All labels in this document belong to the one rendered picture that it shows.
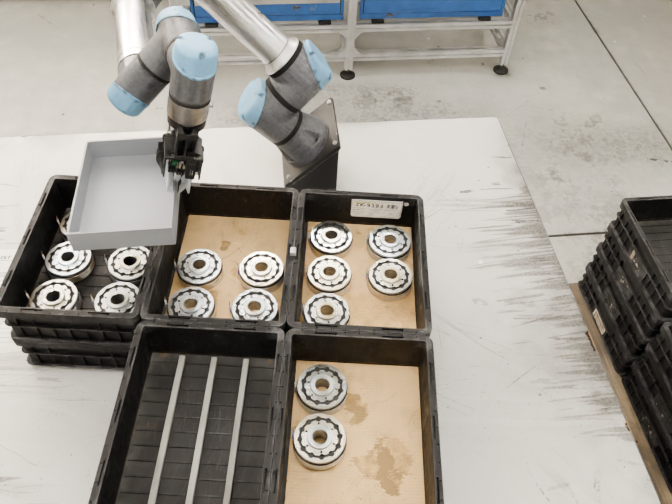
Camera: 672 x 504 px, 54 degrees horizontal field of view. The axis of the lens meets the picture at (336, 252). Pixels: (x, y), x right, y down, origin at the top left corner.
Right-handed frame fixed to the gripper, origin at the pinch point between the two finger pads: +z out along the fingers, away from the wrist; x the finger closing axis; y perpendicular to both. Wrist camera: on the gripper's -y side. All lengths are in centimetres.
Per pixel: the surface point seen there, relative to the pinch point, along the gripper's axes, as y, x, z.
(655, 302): 8, 142, 26
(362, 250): 2.9, 45.8, 14.4
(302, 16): -183, 69, 59
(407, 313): 23, 52, 13
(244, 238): -4.8, 18.6, 21.0
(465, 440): 49, 63, 24
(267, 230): -6.6, 24.3, 19.6
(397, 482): 60, 41, 16
